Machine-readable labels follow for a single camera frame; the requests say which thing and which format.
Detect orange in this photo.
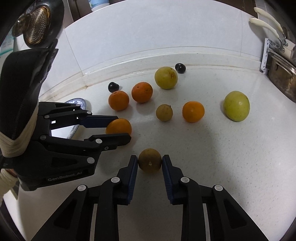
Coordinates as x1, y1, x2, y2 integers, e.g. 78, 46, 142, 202
105, 118, 132, 135

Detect orange tangerine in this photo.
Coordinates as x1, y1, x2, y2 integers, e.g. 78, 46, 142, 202
132, 82, 153, 103
182, 101, 205, 123
108, 90, 130, 111

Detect dark plum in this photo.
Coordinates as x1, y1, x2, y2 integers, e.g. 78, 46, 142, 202
175, 63, 186, 74
108, 82, 120, 93

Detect small brownish-green round fruit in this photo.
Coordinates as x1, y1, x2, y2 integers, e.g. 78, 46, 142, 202
138, 148, 162, 174

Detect small green-brown fruit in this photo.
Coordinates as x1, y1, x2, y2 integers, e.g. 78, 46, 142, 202
156, 104, 173, 122

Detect large green apple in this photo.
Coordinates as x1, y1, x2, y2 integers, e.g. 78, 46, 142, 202
223, 91, 250, 122

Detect left hand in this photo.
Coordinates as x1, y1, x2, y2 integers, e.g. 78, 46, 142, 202
6, 169, 17, 177

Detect blue white patterned plate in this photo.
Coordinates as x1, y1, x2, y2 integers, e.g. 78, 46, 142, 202
51, 98, 87, 139

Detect copper perforated strainer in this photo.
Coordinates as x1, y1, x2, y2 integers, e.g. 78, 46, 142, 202
11, 5, 50, 46

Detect blue soap pump bottle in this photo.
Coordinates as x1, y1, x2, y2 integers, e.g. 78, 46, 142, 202
89, 0, 110, 11

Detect black frying pan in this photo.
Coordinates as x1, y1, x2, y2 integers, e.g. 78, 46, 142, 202
25, 0, 64, 48

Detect white dish rack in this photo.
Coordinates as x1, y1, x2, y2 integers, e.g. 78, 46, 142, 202
260, 38, 270, 74

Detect stainless steel pot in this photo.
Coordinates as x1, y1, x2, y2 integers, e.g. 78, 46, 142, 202
266, 50, 295, 102

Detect white handled pot lower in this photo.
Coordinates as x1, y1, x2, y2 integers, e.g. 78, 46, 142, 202
249, 18, 285, 52

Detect white handled pot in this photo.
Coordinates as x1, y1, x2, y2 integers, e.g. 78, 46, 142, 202
253, 6, 290, 47
249, 18, 285, 52

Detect white handled pot upper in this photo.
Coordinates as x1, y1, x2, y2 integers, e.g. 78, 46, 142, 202
253, 6, 290, 47

